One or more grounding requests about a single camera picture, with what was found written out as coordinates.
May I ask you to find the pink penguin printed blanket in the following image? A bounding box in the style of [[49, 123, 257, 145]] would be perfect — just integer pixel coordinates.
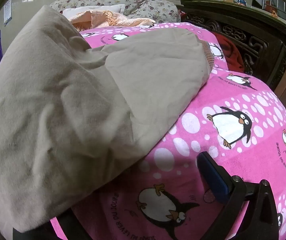
[[0, 22, 286, 240]]

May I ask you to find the peach fringed blanket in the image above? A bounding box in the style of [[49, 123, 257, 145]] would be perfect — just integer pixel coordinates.
[[68, 10, 156, 34]]

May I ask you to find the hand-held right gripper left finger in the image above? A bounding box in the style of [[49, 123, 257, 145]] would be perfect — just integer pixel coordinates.
[[13, 211, 91, 240]]

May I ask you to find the white pillow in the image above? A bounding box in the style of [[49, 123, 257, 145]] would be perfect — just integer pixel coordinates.
[[62, 4, 126, 18]]

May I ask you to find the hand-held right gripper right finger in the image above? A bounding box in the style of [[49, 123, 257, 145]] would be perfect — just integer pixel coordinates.
[[197, 151, 280, 240]]

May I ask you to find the red cloth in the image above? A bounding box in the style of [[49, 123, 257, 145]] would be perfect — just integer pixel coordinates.
[[212, 31, 246, 74]]

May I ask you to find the beige jacket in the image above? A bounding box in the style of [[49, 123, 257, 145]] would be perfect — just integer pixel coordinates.
[[0, 5, 215, 235]]

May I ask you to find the wall calendar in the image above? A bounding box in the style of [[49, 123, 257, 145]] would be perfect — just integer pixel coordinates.
[[4, 0, 14, 27]]

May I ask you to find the dark wooden side table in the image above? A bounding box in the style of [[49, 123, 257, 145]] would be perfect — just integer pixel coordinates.
[[175, 0, 286, 90]]

